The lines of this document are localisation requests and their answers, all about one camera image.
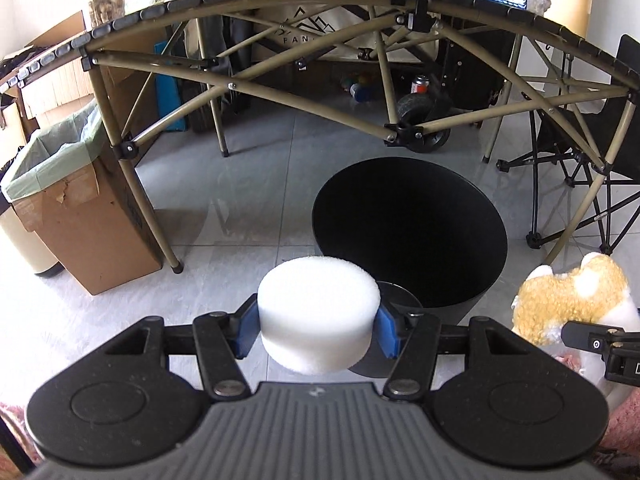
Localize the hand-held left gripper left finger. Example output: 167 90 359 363
107 294 262 402

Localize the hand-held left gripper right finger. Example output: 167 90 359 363
372 305 531 402

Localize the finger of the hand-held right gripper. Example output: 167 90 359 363
560 321 640 354

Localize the yellow and white plush toy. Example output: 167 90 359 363
511 252 640 411

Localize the white foam cylinder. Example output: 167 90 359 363
256 256 382 376

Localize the black trash bin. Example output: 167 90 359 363
311 157 508 378

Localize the olive folding table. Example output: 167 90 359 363
0 0 640 273

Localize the cardboard box with liner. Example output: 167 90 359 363
0 100 166 296

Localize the black folding chair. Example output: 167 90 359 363
497 35 640 256

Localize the beige pedal bin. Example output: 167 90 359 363
0 200 63 277

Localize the blue plastic board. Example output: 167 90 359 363
152 40 191 133

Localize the green plastic liner bag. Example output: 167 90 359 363
0 100 108 201

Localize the open cardboard box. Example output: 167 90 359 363
0 10 131 136

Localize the clear jar with black lid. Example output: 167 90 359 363
80 0 126 28

